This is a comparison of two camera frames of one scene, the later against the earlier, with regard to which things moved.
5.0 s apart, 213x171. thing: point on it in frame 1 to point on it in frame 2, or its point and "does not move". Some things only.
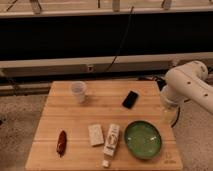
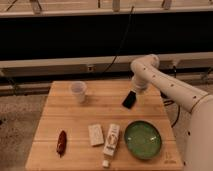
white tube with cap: [111, 144] does not move
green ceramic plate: [143, 139] does not move
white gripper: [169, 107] to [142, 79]
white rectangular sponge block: [96, 134] does not move
